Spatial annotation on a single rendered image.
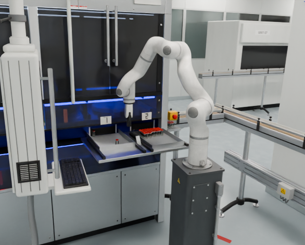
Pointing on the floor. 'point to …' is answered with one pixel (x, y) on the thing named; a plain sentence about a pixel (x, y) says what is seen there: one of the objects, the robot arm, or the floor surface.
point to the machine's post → (162, 123)
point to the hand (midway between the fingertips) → (128, 123)
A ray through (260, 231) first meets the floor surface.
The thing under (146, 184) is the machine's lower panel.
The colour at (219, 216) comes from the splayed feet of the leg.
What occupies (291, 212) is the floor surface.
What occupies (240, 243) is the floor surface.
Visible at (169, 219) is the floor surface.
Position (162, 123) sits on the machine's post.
